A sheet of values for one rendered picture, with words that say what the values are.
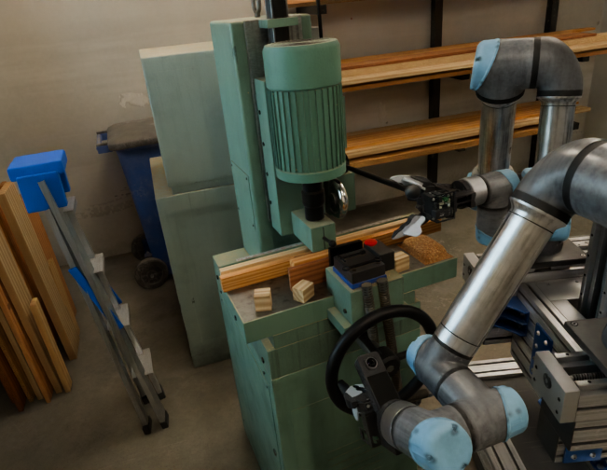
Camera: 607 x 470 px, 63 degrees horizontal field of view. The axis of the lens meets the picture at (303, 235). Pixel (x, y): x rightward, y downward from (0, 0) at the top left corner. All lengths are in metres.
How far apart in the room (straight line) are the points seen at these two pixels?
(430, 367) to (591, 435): 0.54
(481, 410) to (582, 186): 0.35
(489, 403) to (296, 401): 0.66
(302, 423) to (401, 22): 3.05
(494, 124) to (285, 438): 0.99
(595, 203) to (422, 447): 0.41
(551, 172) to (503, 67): 0.51
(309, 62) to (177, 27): 2.38
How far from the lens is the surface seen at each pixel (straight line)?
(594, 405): 1.28
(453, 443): 0.77
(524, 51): 1.31
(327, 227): 1.28
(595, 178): 0.80
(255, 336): 1.20
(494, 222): 1.36
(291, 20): 1.30
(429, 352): 0.90
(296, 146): 1.16
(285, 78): 1.13
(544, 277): 1.68
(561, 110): 1.33
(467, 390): 0.85
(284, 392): 1.34
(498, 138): 1.43
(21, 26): 3.49
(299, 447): 1.48
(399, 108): 3.97
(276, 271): 1.32
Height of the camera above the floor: 1.57
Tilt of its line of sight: 26 degrees down
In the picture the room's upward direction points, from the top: 5 degrees counter-clockwise
